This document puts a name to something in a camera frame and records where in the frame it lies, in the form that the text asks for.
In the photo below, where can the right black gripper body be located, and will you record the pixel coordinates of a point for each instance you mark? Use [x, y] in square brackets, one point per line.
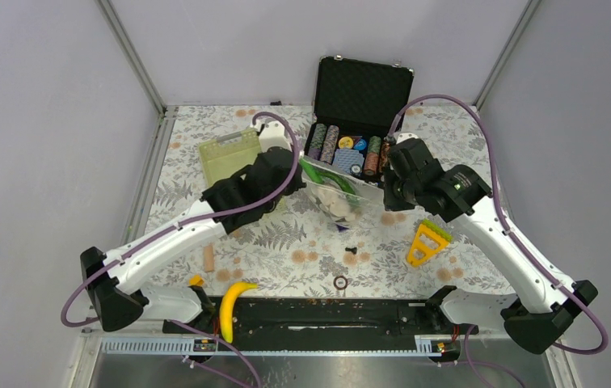
[400, 194]

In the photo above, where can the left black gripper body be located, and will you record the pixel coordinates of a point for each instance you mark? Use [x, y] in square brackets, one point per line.
[297, 183]

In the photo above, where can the long green pepper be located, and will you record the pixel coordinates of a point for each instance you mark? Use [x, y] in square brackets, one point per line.
[319, 176]

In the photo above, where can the clear zip top bag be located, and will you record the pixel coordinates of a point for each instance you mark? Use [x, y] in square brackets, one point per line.
[367, 202]

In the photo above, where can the white mushroom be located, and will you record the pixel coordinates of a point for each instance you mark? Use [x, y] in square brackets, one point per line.
[337, 208]

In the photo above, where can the yellow banana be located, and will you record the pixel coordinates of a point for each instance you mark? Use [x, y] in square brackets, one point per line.
[226, 311]

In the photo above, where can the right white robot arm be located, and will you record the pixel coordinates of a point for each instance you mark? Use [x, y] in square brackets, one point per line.
[545, 301]

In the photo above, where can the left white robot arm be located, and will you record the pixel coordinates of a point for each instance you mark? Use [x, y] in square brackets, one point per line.
[118, 281]

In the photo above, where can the yellow plastic triangle tool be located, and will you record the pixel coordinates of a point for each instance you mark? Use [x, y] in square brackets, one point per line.
[429, 241]

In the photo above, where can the light green plastic basket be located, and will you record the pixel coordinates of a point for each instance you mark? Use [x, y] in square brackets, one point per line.
[222, 156]

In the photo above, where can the black poker chip case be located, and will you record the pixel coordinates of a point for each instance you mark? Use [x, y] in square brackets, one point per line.
[356, 99]

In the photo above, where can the wooden cylinder block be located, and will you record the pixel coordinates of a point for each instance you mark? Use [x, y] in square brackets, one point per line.
[208, 258]

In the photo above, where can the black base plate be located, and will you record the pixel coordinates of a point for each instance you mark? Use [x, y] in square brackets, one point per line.
[262, 324]

